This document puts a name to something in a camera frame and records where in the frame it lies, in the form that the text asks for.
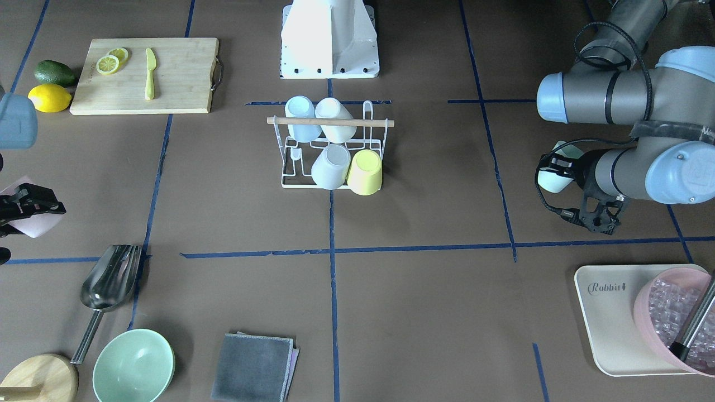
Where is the yellow lemon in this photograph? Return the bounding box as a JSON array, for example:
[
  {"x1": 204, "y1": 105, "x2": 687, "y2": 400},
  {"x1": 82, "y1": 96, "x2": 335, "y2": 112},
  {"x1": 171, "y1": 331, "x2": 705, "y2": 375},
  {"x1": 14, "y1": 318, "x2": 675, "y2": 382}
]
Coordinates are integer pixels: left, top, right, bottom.
[{"x1": 27, "y1": 83, "x2": 72, "y2": 113}]

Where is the white cup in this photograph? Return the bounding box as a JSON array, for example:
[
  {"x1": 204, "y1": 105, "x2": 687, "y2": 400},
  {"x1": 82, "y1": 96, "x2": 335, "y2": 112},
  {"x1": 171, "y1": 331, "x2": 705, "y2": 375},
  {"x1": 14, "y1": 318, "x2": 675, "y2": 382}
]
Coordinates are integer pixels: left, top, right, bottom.
[{"x1": 315, "y1": 97, "x2": 357, "y2": 144}]

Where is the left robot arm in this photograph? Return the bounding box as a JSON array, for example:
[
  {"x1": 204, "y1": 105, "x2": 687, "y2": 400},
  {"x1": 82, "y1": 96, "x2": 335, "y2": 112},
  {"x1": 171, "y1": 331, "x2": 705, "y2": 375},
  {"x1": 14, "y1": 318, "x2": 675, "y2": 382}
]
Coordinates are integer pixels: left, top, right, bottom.
[{"x1": 536, "y1": 1, "x2": 713, "y2": 204}]

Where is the yellow cup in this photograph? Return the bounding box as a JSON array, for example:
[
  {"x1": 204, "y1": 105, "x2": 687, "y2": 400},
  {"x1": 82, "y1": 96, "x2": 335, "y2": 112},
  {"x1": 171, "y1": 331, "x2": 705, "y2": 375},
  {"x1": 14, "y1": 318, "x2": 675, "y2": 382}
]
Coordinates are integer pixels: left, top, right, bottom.
[{"x1": 347, "y1": 149, "x2": 383, "y2": 196}]

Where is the lemon slice back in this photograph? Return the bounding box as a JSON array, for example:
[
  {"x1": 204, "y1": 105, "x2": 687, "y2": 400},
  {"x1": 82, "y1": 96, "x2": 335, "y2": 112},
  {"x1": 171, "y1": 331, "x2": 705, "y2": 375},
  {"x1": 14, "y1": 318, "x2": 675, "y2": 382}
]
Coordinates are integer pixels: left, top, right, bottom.
[{"x1": 107, "y1": 47, "x2": 130, "y2": 65}]

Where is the mint green cup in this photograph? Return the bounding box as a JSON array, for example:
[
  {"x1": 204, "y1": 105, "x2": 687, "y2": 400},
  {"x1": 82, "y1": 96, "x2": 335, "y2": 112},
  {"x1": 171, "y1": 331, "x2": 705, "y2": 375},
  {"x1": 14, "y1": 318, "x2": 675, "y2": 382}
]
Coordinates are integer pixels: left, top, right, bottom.
[{"x1": 537, "y1": 141, "x2": 584, "y2": 193}]

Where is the wooden mug tree stand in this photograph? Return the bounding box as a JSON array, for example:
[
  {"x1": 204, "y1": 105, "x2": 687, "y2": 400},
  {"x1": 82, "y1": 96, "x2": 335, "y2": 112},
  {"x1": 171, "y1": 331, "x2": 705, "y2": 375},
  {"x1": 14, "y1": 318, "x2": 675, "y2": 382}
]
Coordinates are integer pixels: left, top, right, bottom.
[{"x1": 1, "y1": 353, "x2": 78, "y2": 401}]

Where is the pink cup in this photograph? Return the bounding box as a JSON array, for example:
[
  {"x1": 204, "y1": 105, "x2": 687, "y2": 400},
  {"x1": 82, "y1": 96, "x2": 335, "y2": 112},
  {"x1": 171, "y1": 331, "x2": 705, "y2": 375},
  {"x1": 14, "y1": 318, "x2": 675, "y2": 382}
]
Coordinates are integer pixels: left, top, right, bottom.
[{"x1": 1, "y1": 175, "x2": 64, "y2": 238}]

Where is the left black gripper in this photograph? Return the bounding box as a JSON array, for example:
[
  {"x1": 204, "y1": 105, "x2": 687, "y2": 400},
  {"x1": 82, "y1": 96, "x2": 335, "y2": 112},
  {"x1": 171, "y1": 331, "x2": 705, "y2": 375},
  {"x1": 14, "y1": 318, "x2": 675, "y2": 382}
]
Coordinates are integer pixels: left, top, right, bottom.
[{"x1": 540, "y1": 152, "x2": 599, "y2": 193}]

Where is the bamboo cutting board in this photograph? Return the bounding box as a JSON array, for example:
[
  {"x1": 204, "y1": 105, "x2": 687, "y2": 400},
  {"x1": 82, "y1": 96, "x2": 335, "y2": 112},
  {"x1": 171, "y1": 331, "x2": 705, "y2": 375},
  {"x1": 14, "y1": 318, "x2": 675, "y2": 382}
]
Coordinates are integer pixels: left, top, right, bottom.
[{"x1": 70, "y1": 37, "x2": 220, "y2": 116}]

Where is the grey cup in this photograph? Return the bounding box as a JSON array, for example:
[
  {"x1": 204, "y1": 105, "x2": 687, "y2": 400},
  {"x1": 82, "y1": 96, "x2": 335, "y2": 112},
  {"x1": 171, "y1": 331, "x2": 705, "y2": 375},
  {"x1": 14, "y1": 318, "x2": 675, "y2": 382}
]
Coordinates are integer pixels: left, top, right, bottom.
[{"x1": 311, "y1": 144, "x2": 351, "y2": 190}]

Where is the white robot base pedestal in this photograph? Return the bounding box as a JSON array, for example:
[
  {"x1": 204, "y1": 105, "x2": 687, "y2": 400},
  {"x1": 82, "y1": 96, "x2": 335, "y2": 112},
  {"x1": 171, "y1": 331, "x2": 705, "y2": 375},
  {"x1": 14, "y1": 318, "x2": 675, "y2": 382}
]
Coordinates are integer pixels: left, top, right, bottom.
[{"x1": 279, "y1": 1, "x2": 380, "y2": 79}]

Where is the mint green bowl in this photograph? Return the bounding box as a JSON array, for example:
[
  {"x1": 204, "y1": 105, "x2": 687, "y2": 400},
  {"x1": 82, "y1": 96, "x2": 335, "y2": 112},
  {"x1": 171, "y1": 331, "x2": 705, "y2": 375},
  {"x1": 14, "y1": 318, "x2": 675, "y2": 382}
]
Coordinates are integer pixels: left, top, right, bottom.
[{"x1": 92, "y1": 329, "x2": 175, "y2": 401}]

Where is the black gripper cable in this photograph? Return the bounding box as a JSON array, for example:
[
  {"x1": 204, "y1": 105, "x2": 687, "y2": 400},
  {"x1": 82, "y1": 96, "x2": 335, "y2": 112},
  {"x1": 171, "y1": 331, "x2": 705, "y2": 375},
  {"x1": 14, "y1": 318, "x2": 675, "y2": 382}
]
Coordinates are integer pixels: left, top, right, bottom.
[{"x1": 535, "y1": 21, "x2": 654, "y2": 219}]

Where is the white wire cup rack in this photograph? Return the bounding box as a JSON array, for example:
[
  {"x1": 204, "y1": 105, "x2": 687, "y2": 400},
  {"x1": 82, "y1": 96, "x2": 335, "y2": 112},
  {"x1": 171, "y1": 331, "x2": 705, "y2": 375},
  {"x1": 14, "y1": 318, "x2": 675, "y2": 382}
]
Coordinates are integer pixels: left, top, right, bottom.
[{"x1": 266, "y1": 95, "x2": 395, "y2": 195}]

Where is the beige rabbit tray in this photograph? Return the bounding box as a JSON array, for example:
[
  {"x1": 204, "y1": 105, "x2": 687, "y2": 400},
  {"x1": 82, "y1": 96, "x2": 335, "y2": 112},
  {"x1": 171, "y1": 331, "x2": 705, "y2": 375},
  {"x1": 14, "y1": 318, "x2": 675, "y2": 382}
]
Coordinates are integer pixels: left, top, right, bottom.
[{"x1": 574, "y1": 263, "x2": 711, "y2": 377}]

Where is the lemon slice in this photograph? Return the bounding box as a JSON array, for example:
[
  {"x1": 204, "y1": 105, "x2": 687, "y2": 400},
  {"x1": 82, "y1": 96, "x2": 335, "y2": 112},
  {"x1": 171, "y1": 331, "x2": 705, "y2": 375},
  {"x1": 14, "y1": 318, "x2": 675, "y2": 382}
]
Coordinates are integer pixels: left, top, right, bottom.
[
  {"x1": 107, "y1": 47, "x2": 130, "y2": 65},
  {"x1": 95, "y1": 54, "x2": 122, "y2": 75}
]

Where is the metal scoop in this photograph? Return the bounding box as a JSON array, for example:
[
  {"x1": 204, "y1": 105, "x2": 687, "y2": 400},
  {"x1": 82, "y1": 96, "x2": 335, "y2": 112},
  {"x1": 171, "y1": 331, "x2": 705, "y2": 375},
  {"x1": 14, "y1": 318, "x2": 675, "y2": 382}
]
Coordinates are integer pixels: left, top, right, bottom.
[{"x1": 70, "y1": 244, "x2": 141, "y2": 365}]

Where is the metal tongs black tip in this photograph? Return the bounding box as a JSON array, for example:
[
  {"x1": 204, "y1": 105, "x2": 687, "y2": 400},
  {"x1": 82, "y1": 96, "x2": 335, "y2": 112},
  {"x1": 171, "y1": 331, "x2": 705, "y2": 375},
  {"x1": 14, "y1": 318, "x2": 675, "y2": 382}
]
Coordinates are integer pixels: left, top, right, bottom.
[{"x1": 669, "y1": 274, "x2": 714, "y2": 363}]

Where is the green avocado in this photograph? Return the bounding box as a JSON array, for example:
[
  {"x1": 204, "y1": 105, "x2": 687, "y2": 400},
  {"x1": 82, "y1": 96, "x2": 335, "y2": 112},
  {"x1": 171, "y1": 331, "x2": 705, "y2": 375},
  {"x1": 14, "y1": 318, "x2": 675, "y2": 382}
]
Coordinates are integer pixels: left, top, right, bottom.
[{"x1": 34, "y1": 60, "x2": 77, "y2": 88}]

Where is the light blue cup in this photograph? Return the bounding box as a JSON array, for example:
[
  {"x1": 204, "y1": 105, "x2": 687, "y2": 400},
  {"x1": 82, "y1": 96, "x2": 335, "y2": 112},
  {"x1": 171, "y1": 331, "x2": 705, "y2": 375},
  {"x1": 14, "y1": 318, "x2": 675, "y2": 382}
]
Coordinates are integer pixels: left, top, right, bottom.
[{"x1": 284, "y1": 95, "x2": 322, "y2": 143}]

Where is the lemon slice front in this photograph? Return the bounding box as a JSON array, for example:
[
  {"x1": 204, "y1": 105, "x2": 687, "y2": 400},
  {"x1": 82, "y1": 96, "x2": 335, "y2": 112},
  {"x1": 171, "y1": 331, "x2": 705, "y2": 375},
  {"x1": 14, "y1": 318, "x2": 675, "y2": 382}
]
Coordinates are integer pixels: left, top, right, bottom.
[{"x1": 95, "y1": 54, "x2": 122, "y2": 75}]

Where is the pink bowl with ice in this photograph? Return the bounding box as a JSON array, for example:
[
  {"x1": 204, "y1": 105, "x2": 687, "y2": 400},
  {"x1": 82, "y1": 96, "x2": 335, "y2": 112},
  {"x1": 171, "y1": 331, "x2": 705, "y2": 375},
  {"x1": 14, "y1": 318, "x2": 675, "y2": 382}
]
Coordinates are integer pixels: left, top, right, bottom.
[{"x1": 633, "y1": 266, "x2": 713, "y2": 377}]

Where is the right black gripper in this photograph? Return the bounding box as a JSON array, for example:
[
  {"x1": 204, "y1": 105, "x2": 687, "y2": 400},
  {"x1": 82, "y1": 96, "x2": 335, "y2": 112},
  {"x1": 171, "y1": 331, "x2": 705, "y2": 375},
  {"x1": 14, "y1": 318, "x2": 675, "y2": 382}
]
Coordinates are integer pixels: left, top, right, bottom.
[{"x1": 1, "y1": 183, "x2": 66, "y2": 228}]

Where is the grey folded cloth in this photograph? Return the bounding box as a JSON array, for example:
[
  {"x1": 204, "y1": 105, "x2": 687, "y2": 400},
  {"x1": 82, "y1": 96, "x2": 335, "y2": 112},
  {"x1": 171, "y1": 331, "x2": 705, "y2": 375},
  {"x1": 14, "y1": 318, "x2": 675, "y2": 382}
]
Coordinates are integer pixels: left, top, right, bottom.
[{"x1": 211, "y1": 332, "x2": 299, "y2": 401}]

